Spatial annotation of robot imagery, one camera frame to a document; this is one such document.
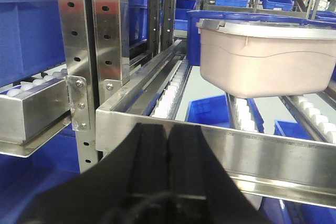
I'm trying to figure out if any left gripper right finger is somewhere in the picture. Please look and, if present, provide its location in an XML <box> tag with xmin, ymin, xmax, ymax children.
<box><xmin>168</xmin><ymin>124</ymin><xmax>269</xmax><ymax>223</ymax></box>

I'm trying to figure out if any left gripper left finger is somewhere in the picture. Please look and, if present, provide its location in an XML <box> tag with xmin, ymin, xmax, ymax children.
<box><xmin>16</xmin><ymin>124</ymin><xmax>166</xmax><ymax>223</ymax></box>

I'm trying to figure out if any white lidded plastic bin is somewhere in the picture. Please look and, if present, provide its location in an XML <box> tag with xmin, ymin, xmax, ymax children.
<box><xmin>196</xmin><ymin>18</ymin><xmax>335</xmax><ymax>98</ymax></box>

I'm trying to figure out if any blue bin below rollers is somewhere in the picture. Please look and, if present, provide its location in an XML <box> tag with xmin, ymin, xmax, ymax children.
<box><xmin>185</xmin><ymin>94</ymin><xmax>264</xmax><ymax>133</ymax></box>

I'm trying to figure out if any left neighbouring steel shelf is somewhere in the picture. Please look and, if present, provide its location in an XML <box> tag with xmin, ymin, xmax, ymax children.
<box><xmin>0</xmin><ymin>75</ymin><xmax>87</xmax><ymax>158</ymax></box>

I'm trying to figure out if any blue bin behind white bin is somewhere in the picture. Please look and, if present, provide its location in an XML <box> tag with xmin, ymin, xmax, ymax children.
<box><xmin>186</xmin><ymin>10</ymin><xmax>335</xmax><ymax>66</ymax></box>

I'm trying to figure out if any blue bin on left shelf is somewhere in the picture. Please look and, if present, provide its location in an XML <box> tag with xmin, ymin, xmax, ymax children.
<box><xmin>1</xmin><ymin>0</ymin><xmax>65</xmax><ymax>86</ymax></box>

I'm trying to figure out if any perforated steel shelf upright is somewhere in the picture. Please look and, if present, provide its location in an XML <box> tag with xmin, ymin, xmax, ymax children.
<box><xmin>58</xmin><ymin>0</ymin><xmax>130</xmax><ymax>172</ymax></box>

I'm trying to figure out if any white roller track left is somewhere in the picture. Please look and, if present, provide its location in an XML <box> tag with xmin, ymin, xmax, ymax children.
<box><xmin>150</xmin><ymin>58</ymin><xmax>189</xmax><ymax>119</ymax></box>

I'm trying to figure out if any white roller track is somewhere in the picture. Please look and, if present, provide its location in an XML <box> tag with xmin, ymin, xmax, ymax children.
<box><xmin>292</xmin><ymin>96</ymin><xmax>335</xmax><ymax>144</ymax></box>
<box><xmin>150</xmin><ymin>58</ymin><xmax>189</xmax><ymax>119</ymax></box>

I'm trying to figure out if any white roller track right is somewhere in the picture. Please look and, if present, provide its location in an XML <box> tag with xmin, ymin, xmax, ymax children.
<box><xmin>292</xmin><ymin>96</ymin><xmax>335</xmax><ymax>144</ymax></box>

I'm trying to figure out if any stainless steel shelf rail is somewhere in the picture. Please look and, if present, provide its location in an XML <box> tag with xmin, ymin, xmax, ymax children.
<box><xmin>95</xmin><ymin>108</ymin><xmax>336</xmax><ymax>209</ymax></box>

